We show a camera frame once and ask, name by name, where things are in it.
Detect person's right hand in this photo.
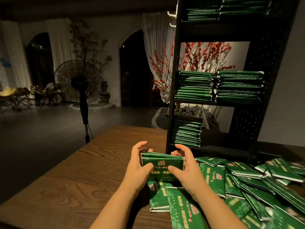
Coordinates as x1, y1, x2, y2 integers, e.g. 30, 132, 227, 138
168, 143, 211, 198

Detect person's left hand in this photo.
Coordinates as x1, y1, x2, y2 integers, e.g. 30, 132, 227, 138
121, 141, 155, 195

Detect pile of green packets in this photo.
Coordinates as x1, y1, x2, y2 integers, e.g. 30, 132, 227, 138
147, 154, 305, 229

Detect bare branched tree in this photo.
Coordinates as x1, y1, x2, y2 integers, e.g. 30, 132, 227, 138
68, 17, 113, 79

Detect bundle of green packets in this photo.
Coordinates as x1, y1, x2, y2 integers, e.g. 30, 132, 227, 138
140, 151, 186, 184

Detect red berry branches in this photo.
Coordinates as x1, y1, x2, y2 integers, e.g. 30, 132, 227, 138
149, 39, 236, 94

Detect black metal shelf rack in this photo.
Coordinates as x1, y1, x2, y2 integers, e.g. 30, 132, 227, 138
165, 0, 305, 161

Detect dark vase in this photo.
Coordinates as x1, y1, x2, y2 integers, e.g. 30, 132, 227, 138
98, 80, 111, 104

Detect white curtain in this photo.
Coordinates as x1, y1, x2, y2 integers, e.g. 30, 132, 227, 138
45, 17, 77, 74
142, 12, 177, 104

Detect black standing fan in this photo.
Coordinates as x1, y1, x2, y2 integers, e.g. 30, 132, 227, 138
53, 59, 103, 144

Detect person's left forearm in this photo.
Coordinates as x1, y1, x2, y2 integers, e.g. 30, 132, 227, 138
90, 187, 143, 229

